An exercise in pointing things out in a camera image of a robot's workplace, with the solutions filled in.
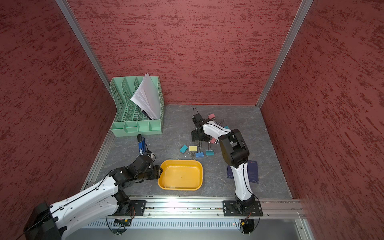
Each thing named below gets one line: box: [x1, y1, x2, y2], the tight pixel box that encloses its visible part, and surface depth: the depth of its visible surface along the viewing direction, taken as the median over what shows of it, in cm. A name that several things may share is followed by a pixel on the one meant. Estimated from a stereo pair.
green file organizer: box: [110, 76, 165, 137], surface depth 105 cm
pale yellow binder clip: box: [189, 145, 198, 152], surface depth 97 cm
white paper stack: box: [130, 73, 161, 120], surface depth 97 cm
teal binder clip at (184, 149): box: [180, 144, 194, 155], surface depth 97 cm
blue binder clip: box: [195, 152, 204, 158], surface depth 94 cm
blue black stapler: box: [137, 134, 146, 155], surface depth 99 cm
